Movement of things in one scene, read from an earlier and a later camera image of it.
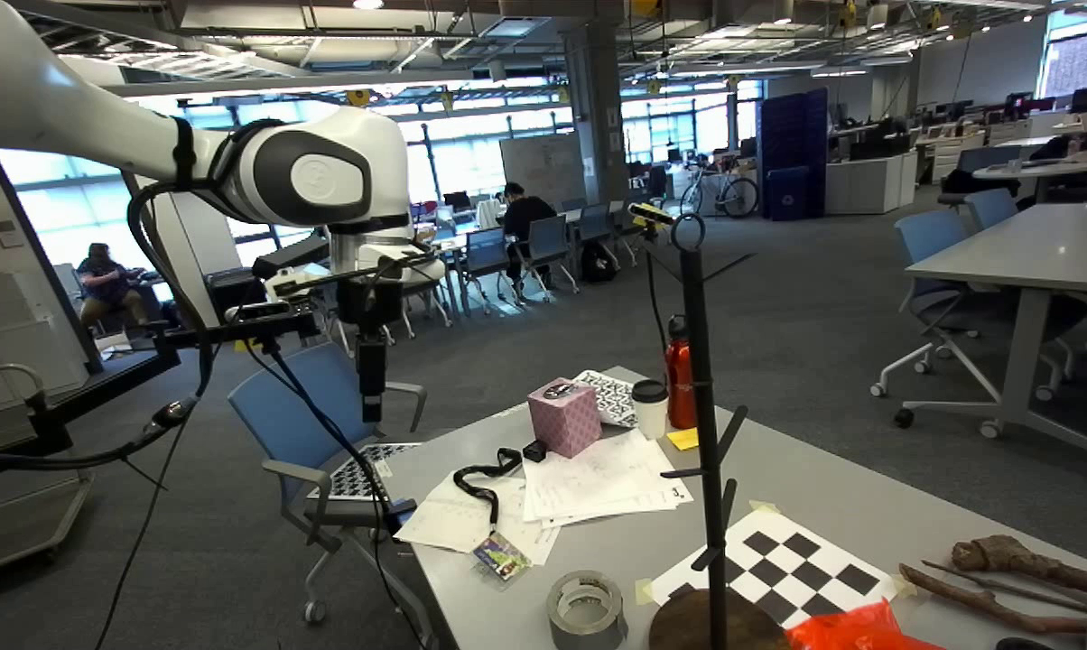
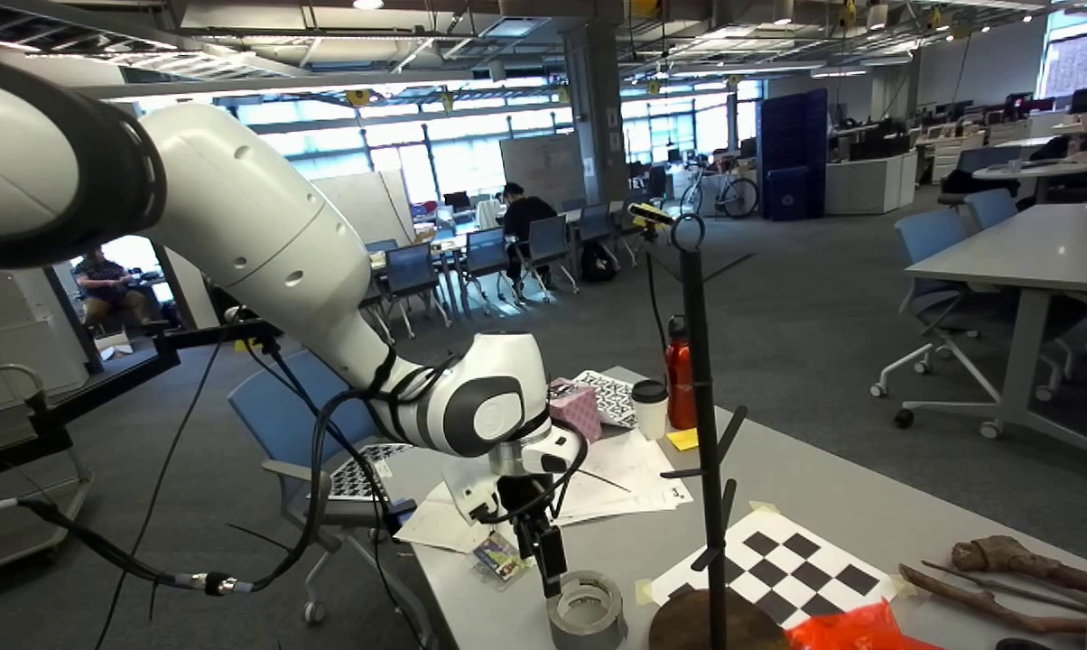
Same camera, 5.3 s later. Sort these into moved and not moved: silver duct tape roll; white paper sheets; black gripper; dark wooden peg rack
Moved: black gripper
Not moved: white paper sheets; dark wooden peg rack; silver duct tape roll
